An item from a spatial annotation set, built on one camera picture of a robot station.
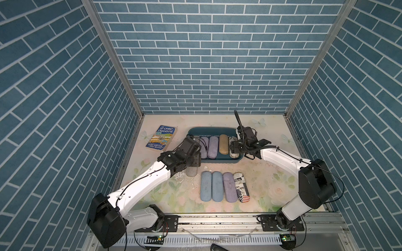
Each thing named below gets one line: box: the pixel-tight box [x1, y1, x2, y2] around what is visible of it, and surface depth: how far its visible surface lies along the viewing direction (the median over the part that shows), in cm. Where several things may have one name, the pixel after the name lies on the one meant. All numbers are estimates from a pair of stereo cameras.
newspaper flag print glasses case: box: [232, 172, 251, 204], surface depth 84 cm
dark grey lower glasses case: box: [185, 166, 199, 177], surface depth 76 cm
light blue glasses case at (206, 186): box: [200, 170, 212, 202], surface depth 84 cm
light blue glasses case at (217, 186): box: [211, 170, 224, 202], surface depth 84 cm
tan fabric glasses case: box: [218, 133, 229, 155], surface depth 102 cm
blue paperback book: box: [145, 124, 178, 152], surface depth 107 cm
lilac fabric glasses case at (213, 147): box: [207, 135, 219, 159], surface depth 99 cm
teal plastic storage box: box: [187, 126, 244, 164], surface depth 99 cm
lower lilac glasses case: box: [222, 172, 239, 203], surface depth 84 cm
